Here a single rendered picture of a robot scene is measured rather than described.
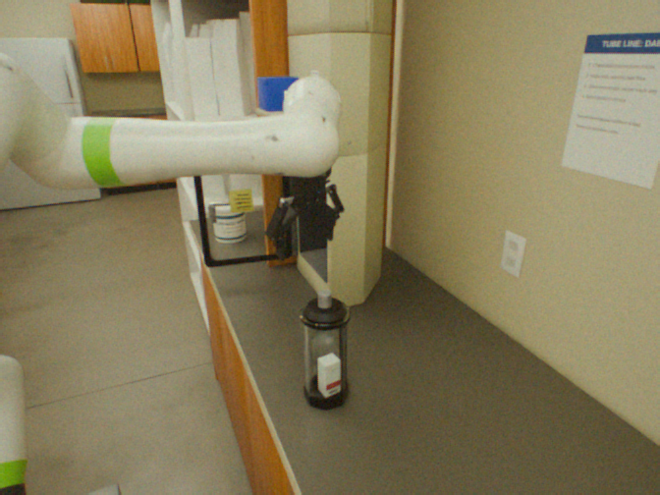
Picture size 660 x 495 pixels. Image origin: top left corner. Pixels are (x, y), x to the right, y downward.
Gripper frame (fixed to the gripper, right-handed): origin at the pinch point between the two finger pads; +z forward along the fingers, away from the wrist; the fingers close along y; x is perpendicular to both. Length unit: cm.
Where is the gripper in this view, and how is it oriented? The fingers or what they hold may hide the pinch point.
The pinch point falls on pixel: (304, 243)
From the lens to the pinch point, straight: 108.2
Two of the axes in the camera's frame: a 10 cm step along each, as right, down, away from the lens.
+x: 5.8, 5.9, -5.6
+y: -8.1, 3.5, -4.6
